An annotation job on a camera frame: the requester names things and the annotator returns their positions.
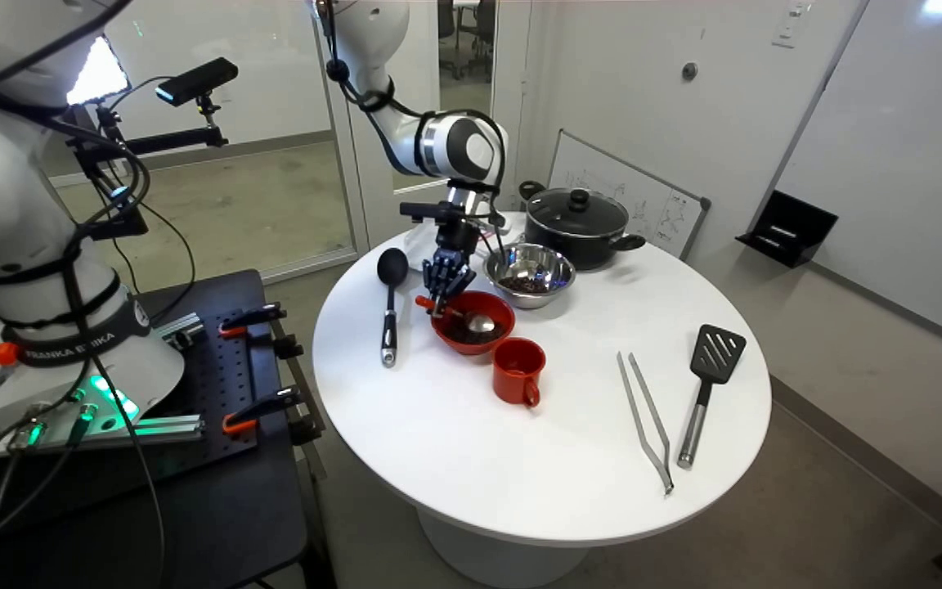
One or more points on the black slotted spatula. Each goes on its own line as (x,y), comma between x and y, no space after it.
(721,352)

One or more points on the black robot cart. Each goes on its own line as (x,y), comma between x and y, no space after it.
(220,493)

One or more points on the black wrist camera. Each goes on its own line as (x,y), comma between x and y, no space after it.
(426,211)

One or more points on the small leaning whiteboard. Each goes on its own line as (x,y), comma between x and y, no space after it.
(645,202)

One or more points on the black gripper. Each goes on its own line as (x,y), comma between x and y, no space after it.
(457,246)

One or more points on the black pot with lid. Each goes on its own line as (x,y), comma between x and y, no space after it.
(577,223)

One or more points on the bright monitor screen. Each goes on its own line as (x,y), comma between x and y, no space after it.
(101,75)

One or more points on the metal tongs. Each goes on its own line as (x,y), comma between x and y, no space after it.
(645,419)

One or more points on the red bowl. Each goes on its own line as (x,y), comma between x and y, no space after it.
(492,340)

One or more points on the round door lock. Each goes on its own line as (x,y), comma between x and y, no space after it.
(688,74)

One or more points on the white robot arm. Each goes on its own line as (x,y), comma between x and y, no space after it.
(16,218)

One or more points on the red cup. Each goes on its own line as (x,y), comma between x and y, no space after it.
(517,372)

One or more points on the steel bowl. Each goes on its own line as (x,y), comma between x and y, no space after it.
(539,272)

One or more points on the black serving spoon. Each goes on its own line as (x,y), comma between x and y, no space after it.
(391,266)

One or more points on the black marker tray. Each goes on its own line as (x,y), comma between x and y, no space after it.
(787,229)

